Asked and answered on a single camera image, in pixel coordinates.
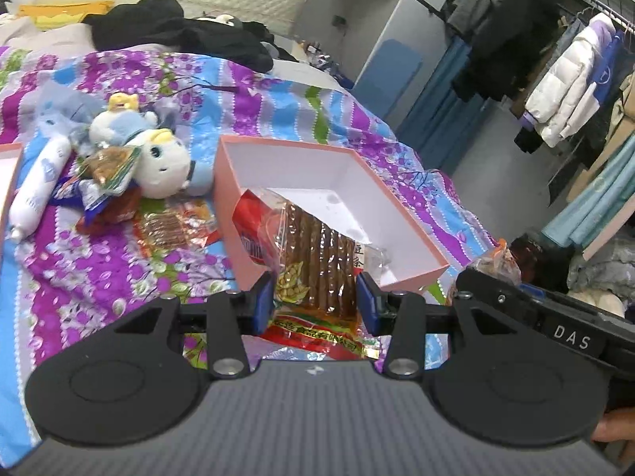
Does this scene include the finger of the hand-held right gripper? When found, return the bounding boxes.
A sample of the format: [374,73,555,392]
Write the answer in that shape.
[455,267,544,311]

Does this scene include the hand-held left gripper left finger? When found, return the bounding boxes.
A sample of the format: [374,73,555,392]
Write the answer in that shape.
[113,272,276,380]

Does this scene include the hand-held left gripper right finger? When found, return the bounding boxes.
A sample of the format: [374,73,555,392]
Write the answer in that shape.
[356,272,524,381]

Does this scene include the orange snack packet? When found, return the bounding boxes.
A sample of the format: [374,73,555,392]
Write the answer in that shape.
[446,239,523,303]

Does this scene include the clear red packet brown strips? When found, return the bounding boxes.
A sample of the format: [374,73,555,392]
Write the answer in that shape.
[258,187,383,362]

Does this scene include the orange packet of brown sticks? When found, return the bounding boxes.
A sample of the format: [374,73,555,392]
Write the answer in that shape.
[134,207,220,253]

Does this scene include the deep pink cardboard box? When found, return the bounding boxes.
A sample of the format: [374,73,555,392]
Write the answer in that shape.
[213,135,450,294]

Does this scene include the dark red snack packet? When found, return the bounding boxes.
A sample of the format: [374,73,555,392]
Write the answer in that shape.
[77,191,144,235]

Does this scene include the person's right hand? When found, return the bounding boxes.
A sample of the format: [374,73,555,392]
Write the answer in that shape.
[593,407,635,444]

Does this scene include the black red bag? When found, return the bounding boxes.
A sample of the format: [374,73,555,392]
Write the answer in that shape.
[511,230,571,288]

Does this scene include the grey puffy garment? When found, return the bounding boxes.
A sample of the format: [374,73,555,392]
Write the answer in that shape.
[568,238,635,308]

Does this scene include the light teal hanging cloth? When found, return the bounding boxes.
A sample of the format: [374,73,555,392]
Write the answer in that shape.
[541,134,635,259]

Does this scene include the purple floral striped quilt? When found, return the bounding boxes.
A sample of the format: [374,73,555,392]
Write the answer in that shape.
[0,44,502,447]

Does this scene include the large white blue plush toy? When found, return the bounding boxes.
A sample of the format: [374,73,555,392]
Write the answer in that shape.
[134,128,215,199]

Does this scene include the white purple puffer jacket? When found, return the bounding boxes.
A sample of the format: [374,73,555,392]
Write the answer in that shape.
[525,12,627,147]

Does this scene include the beige hanging coat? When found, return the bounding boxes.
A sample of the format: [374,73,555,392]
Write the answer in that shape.
[580,72,635,184]

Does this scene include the blue padded board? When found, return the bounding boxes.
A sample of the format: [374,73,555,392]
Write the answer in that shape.
[352,38,423,122]

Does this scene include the grey bed sheet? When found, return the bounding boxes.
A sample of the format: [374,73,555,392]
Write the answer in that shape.
[270,57,353,90]

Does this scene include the small white blue plush toy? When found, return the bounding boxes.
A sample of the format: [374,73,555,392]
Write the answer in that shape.
[88,92,158,146]

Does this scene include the black hanging jacket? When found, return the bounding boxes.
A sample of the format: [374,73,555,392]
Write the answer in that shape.
[454,0,561,102]

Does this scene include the white spray bottle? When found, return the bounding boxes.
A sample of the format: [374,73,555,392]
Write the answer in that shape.
[10,136,73,244]

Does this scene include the cluster of small bottles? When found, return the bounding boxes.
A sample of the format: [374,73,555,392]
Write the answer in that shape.
[302,42,343,67]

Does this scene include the white tall cabinet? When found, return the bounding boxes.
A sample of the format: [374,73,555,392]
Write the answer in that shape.
[362,0,447,125]

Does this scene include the light blue plastic bag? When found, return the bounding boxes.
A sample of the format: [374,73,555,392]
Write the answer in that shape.
[35,82,105,144]

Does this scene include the shallow pink box lid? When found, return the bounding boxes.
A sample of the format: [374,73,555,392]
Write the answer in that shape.
[0,143,25,239]

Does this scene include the grey striped hanging sweater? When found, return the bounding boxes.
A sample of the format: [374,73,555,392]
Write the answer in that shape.
[446,0,517,38]

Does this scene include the black clothing heap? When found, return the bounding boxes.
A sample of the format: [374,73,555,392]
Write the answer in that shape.
[82,0,275,74]

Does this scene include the grey blanket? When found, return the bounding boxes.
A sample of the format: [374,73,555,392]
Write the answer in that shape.
[0,17,97,53]

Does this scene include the yellow pillow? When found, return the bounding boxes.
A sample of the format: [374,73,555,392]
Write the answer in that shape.
[20,1,115,31]

